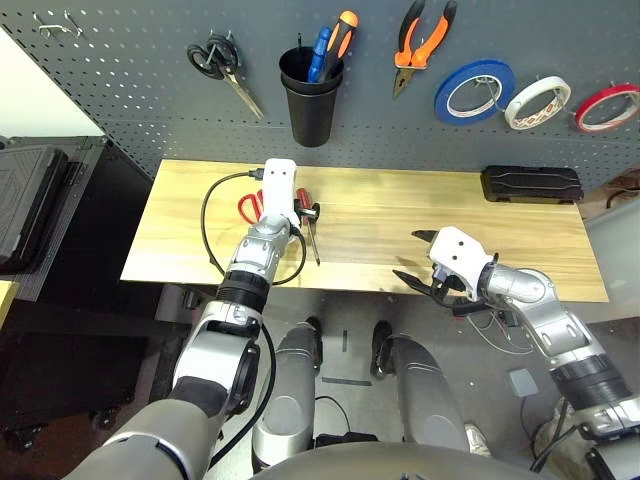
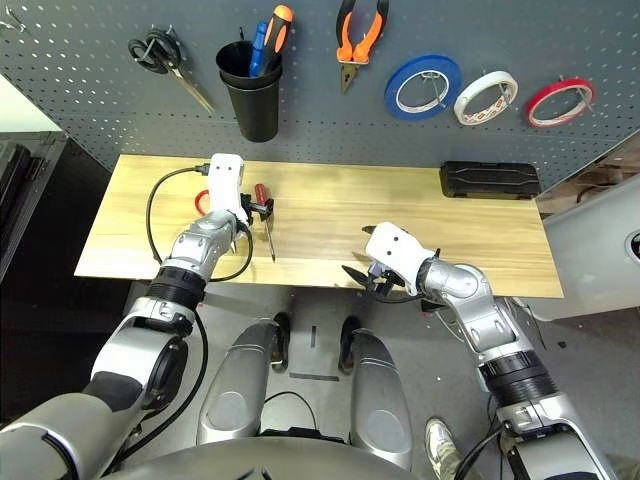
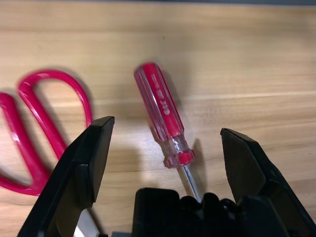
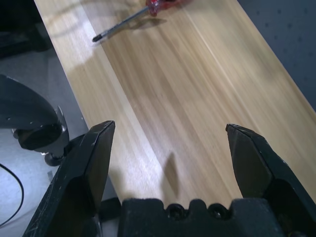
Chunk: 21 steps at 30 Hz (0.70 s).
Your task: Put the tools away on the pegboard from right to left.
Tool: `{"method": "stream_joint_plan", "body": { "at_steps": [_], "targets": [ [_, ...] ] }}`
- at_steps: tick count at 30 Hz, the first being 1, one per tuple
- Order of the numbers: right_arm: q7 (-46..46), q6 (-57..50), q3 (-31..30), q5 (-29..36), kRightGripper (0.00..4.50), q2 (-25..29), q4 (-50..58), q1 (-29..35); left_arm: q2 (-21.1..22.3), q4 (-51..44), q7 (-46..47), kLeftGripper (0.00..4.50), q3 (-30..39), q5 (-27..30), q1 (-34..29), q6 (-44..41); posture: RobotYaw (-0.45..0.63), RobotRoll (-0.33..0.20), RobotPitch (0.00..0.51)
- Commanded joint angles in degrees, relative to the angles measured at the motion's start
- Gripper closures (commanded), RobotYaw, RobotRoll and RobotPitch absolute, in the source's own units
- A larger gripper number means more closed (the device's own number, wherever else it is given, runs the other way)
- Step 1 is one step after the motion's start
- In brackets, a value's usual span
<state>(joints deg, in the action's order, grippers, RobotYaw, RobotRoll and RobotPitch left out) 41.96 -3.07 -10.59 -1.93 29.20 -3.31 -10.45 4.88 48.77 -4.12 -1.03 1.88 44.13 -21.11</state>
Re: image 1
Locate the silver right robot leg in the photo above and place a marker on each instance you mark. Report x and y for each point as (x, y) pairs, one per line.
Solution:
(425, 395)

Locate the camouflage trouser leg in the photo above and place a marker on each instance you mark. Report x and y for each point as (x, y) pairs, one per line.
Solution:
(555, 435)

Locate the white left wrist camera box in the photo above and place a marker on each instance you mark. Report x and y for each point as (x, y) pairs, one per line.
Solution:
(277, 190)

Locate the black wheeled flight case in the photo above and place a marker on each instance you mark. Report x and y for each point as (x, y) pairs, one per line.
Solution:
(105, 200)

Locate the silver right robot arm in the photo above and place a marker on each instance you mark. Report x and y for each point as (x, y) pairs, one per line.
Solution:
(530, 290)

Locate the large white grey machine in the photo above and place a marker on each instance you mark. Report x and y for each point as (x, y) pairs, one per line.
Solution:
(615, 260)

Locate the grey foot pedal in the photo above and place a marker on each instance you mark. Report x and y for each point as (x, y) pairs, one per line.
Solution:
(524, 383)

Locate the black power strip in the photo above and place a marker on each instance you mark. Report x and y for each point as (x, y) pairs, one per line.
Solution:
(505, 318)

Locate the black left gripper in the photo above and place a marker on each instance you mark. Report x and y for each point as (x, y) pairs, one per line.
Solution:
(299, 210)

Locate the silver left robot leg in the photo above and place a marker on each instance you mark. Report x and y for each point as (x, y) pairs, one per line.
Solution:
(285, 400)

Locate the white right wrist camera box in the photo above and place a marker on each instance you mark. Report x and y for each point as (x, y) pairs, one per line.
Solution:
(460, 255)

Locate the black floor device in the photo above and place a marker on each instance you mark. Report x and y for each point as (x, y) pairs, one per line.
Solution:
(345, 439)

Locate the black flat tool case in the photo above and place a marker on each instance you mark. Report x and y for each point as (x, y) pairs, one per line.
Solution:
(530, 185)

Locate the silver robot leg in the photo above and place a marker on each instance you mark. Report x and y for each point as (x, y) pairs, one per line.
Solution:
(285, 400)
(425, 395)

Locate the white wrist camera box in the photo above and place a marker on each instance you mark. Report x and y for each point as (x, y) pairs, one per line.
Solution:
(460, 255)
(277, 190)

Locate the grey robot torso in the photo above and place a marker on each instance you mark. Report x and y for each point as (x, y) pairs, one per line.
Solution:
(400, 462)

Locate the orange black needle-nose pliers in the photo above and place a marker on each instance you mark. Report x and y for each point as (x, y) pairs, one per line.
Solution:
(425, 52)

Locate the black ribbed plastic case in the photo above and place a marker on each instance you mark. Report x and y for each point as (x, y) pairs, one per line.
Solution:
(25, 205)

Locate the red tape roll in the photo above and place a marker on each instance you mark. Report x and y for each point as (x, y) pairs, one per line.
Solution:
(585, 120)

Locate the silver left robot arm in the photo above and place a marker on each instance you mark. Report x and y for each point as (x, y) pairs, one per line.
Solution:
(250, 270)

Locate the silver peg hook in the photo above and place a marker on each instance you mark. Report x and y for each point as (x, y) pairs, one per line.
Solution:
(487, 82)

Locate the white tape roll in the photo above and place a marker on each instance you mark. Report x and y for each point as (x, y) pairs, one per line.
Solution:
(515, 116)

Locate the dark grey pegboard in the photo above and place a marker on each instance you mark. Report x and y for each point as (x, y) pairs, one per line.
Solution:
(125, 75)

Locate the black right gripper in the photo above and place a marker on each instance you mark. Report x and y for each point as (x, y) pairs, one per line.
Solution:
(450, 287)

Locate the blue tape roll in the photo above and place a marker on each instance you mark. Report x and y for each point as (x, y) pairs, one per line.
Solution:
(442, 107)

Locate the black cup holder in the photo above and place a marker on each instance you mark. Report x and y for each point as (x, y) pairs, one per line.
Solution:
(310, 115)

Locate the white sneaker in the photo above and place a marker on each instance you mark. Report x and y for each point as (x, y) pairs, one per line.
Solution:
(477, 440)

